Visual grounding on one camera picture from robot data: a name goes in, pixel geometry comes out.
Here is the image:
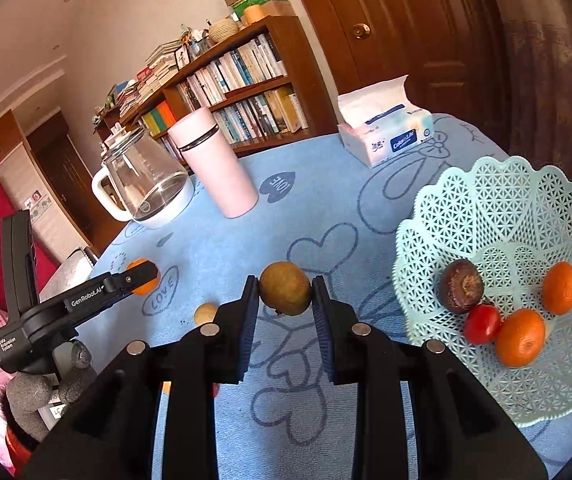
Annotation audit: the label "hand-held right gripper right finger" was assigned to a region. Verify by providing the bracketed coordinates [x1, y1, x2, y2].
[311, 275, 549, 480]

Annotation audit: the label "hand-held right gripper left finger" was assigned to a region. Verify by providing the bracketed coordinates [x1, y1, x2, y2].
[23, 274, 261, 480]

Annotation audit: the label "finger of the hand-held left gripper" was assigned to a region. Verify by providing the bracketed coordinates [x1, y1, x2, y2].
[103, 261, 159, 297]

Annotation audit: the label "brown longan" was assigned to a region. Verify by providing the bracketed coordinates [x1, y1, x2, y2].
[258, 261, 313, 317]
[194, 303, 217, 327]

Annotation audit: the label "dark brown water chestnut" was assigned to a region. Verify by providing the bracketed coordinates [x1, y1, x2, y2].
[440, 258, 485, 315]

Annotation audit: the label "red cherry tomato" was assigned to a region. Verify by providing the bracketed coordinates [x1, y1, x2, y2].
[464, 304, 503, 346]

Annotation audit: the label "light green lattice basket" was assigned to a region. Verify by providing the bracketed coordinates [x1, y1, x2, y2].
[392, 156, 572, 429]

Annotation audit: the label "oval orange mandarin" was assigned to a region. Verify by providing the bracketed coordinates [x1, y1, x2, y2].
[542, 261, 572, 316]

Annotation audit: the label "person's left hand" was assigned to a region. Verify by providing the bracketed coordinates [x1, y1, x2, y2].
[6, 341, 99, 442]

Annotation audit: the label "white padded object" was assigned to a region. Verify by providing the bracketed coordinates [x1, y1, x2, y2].
[40, 245, 97, 306]

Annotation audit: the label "blue printed tablecloth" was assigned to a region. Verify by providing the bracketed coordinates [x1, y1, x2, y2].
[66, 112, 572, 480]

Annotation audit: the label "pink thermos bottle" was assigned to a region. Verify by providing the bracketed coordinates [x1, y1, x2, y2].
[167, 107, 259, 219]

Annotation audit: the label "white tissue pack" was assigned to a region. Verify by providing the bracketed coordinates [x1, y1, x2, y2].
[336, 75, 435, 169]

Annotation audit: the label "pile of books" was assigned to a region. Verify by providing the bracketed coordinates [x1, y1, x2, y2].
[110, 40, 187, 111]

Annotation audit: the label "rows of shelved books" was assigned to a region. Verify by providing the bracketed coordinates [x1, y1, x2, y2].
[138, 34, 311, 161]

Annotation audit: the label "woven pot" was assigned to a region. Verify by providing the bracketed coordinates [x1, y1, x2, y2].
[208, 17, 240, 43]

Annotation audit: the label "wooden bookshelf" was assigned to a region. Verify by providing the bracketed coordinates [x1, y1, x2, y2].
[93, 15, 319, 161]

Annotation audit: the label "green box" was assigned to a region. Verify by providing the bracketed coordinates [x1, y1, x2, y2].
[232, 0, 289, 16]

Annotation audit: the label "brown wooden door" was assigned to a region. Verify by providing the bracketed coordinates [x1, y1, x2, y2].
[283, 0, 509, 133]

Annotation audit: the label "patterned curtain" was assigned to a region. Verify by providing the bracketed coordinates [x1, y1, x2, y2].
[486, 0, 572, 196]

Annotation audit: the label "glass kettle with white handle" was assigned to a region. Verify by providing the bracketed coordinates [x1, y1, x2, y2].
[90, 127, 195, 231]

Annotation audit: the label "wall poster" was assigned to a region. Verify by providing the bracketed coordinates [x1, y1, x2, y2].
[18, 187, 54, 221]

